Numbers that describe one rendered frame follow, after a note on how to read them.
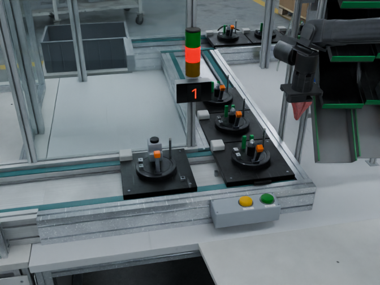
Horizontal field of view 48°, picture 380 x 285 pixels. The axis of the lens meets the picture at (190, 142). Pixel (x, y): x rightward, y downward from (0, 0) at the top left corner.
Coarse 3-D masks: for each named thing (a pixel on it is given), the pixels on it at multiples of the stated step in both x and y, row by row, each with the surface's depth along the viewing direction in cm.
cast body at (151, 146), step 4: (148, 140) 141; (152, 140) 140; (156, 140) 140; (160, 140) 142; (148, 144) 140; (152, 144) 140; (156, 144) 140; (160, 144) 140; (148, 148) 141; (152, 148) 140; (156, 148) 140; (160, 148) 141; (148, 152) 143; (152, 152) 141; (160, 152) 141; (152, 156) 140; (152, 160) 141; (160, 160) 142
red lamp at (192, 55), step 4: (188, 48) 137; (192, 48) 137; (196, 48) 137; (200, 48) 139; (188, 52) 138; (192, 52) 138; (196, 52) 138; (200, 52) 140; (188, 56) 139; (192, 56) 138; (196, 56) 139; (188, 60) 139; (192, 60) 139; (196, 60) 139
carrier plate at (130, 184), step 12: (132, 156) 154; (144, 156) 154; (180, 156) 154; (120, 168) 148; (132, 168) 148; (180, 168) 148; (132, 180) 142; (144, 180) 142; (168, 180) 142; (192, 180) 142; (132, 192) 136; (144, 192) 136; (156, 192) 137; (168, 192) 138; (180, 192) 139
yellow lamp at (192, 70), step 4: (188, 64) 140; (192, 64) 140; (196, 64) 140; (188, 68) 141; (192, 68) 140; (196, 68) 141; (188, 72) 142; (192, 72) 141; (196, 72) 142; (188, 76) 142; (192, 76) 142; (196, 76) 142
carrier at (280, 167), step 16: (224, 144) 161; (240, 144) 161; (272, 144) 161; (224, 160) 152; (240, 160) 149; (272, 160) 152; (224, 176) 144; (240, 176) 144; (256, 176) 144; (272, 176) 144; (288, 176) 145
